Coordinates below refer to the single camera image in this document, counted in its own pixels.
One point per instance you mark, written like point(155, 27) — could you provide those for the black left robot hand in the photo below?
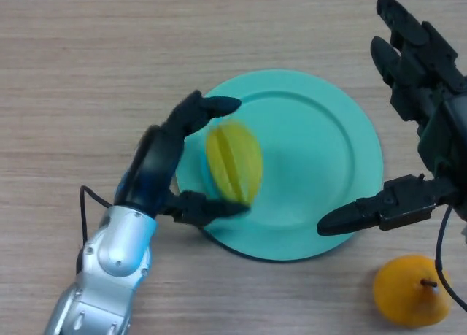
point(155, 167)

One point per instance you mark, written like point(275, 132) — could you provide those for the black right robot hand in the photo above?
point(434, 108)

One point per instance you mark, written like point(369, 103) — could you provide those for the yellow starfruit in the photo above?
point(235, 160)

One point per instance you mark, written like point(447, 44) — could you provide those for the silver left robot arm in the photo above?
point(109, 262)

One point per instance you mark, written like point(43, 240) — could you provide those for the green round plate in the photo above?
point(313, 149)

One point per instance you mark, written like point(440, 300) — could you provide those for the orange pear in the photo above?
point(403, 298)

